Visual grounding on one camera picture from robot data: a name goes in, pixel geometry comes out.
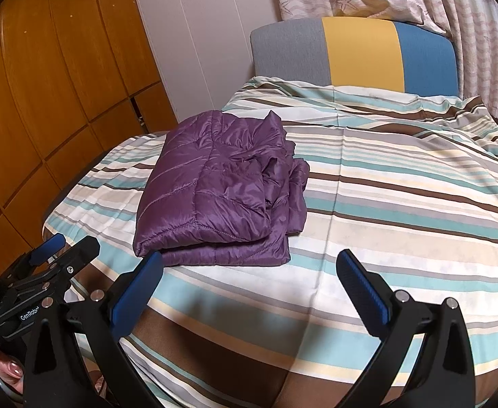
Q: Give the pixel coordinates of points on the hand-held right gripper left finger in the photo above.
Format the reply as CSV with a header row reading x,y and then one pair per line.
x,y
138,285

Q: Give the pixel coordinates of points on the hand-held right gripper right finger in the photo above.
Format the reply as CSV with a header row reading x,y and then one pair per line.
x,y
365,290

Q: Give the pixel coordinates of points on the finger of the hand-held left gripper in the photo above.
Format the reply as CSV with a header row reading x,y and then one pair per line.
x,y
47,250
77,253

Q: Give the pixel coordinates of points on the purple quilted down jacket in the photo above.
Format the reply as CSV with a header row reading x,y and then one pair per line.
x,y
215,191

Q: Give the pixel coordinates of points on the person's left hand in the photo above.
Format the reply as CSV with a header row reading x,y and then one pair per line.
x,y
8,369

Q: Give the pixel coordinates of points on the bed with striped duvet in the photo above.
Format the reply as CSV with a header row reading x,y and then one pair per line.
x,y
402,229

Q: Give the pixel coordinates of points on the wooden wardrobe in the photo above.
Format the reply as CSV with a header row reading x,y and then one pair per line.
x,y
62,93

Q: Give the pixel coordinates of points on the grey yellow blue headboard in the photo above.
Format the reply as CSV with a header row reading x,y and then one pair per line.
x,y
359,55

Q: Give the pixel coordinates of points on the pale patterned curtain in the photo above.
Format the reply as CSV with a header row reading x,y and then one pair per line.
x,y
478,42

